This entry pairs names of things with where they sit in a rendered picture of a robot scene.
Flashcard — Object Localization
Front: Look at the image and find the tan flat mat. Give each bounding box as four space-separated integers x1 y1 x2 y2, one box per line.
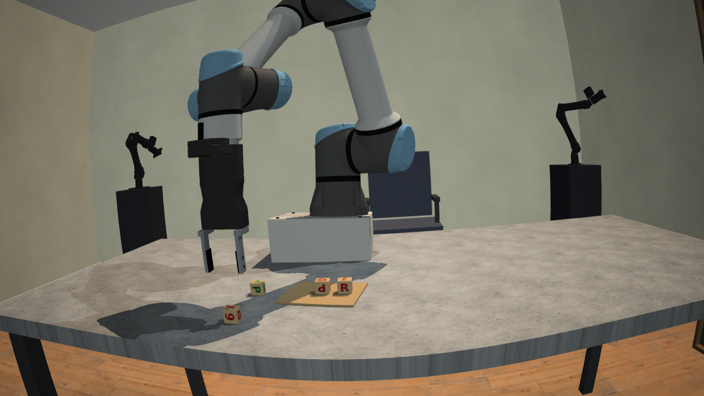
275 282 368 307

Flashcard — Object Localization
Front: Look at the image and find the tan block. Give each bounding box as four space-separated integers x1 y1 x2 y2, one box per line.
222 305 242 324
315 278 331 294
250 280 266 295
337 277 353 294

